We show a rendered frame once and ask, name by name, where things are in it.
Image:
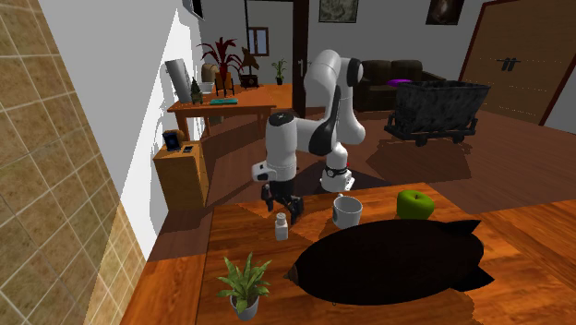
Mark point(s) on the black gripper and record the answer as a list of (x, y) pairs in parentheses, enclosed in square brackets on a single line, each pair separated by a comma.
[(281, 188)]

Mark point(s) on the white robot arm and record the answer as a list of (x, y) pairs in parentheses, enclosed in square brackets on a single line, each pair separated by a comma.
[(281, 139)]

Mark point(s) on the small white bottle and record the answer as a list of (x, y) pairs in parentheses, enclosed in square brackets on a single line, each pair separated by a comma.
[(281, 228)]

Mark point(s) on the white mug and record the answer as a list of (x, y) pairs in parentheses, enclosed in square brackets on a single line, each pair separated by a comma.
[(347, 213)]

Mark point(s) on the green plant in white pot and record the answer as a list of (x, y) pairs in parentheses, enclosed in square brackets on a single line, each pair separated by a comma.
[(245, 288)]

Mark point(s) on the orange wooden cabinet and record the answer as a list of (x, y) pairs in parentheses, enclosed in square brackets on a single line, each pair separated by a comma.
[(182, 175)]

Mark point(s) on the wooden side table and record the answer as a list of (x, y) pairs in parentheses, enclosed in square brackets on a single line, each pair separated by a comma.
[(243, 107)]

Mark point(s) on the large black airship model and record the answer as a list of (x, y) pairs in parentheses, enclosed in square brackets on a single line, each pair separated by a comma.
[(387, 263)]

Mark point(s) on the green apple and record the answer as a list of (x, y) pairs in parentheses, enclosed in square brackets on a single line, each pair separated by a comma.
[(415, 206)]

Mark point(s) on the small potted green plant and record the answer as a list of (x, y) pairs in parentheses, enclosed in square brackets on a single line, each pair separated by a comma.
[(279, 72)]

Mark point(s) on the dark brown sofa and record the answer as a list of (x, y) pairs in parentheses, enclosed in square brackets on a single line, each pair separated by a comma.
[(382, 83)]

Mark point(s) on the brown framed window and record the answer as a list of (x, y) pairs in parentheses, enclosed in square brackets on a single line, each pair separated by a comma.
[(258, 41)]

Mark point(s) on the black mine cart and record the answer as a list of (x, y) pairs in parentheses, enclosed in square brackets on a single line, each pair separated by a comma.
[(439, 103)]

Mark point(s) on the large wooden double door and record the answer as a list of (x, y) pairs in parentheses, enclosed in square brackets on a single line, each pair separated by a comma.
[(508, 85)]

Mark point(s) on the dark framed wall picture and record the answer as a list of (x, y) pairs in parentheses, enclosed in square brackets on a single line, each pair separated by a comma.
[(444, 11), (338, 10)]

